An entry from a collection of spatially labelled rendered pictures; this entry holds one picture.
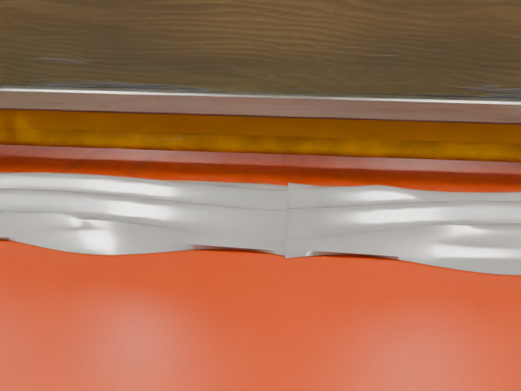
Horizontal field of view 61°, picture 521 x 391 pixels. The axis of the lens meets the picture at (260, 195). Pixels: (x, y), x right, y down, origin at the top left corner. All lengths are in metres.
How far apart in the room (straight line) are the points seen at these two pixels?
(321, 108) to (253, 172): 0.05
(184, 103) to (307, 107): 0.06
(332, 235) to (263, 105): 0.08
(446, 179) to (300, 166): 0.07
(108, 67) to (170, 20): 0.04
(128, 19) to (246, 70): 0.06
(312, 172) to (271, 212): 0.08
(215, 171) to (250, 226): 0.08
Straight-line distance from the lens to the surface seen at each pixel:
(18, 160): 0.28
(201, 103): 0.22
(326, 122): 0.24
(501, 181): 0.25
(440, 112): 0.22
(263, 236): 0.15
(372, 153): 0.25
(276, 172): 0.23
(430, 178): 0.24
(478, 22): 0.24
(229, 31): 0.23
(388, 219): 0.17
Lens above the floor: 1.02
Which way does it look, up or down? 20 degrees down
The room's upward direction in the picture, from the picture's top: 1 degrees clockwise
